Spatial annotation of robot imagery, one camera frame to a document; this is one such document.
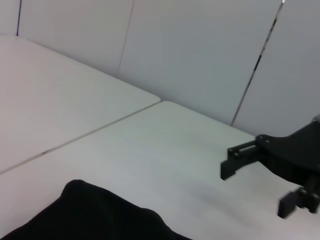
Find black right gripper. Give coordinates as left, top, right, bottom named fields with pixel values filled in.
left=220, top=114, right=320, bottom=219

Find black shirt with white print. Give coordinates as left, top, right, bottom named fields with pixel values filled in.
left=0, top=178, right=194, bottom=240

